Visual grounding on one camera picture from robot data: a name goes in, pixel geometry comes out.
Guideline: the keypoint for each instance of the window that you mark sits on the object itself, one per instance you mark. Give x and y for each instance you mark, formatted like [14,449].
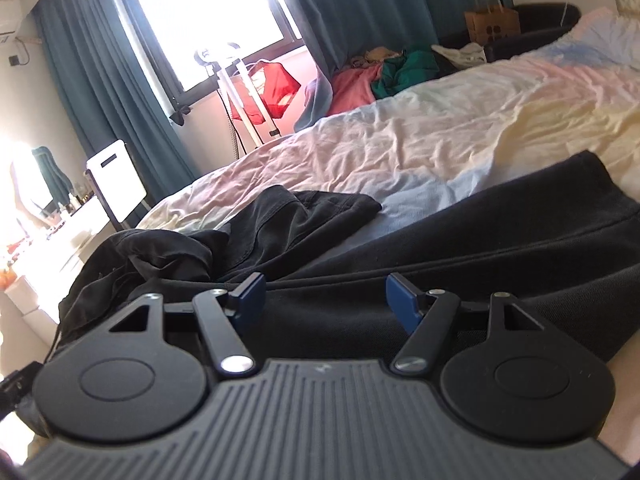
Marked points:
[210,20]

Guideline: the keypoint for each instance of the white folding chair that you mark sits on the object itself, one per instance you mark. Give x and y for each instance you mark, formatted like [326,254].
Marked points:
[115,180]

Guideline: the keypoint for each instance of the pink cloth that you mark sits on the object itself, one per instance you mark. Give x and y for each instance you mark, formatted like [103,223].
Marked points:
[352,87]

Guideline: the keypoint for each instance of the white air conditioner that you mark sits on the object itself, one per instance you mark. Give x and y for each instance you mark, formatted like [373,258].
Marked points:
[10,20]

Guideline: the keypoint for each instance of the black armchair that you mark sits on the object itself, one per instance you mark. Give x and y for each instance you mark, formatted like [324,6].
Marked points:
[540,27]

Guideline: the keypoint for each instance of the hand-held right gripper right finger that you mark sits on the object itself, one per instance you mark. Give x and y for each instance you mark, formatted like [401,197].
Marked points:
[403,297]

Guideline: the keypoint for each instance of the red bag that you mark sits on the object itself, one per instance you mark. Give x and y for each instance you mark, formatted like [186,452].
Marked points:
[267,92]

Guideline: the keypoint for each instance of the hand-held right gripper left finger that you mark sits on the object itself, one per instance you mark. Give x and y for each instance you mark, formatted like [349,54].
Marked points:
[250,293]

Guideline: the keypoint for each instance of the teal curtain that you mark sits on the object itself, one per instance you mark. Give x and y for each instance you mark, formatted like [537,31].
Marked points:
[107,95]
[380,7]

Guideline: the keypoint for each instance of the black pants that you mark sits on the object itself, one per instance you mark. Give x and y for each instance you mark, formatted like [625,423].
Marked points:
[450,250]

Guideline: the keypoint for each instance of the white cloth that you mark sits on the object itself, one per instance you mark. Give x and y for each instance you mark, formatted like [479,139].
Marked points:
[462,52]

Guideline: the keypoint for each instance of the white dresser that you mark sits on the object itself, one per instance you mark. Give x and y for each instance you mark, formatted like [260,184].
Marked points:
[45,255]

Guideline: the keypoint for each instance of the green garment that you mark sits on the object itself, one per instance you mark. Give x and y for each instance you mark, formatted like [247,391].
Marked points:
[407,72]

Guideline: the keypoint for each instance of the mirror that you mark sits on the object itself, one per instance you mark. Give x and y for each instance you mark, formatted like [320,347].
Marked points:
[37,185]

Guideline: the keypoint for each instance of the white stand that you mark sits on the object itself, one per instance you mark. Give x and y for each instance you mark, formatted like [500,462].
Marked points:
[235,95]

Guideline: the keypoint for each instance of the brown paper bag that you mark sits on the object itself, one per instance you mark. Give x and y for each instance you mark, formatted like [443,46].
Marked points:
[492,24]

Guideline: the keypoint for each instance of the pastel bed sheet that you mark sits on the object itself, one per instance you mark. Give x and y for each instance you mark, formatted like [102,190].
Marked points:
[425,130]

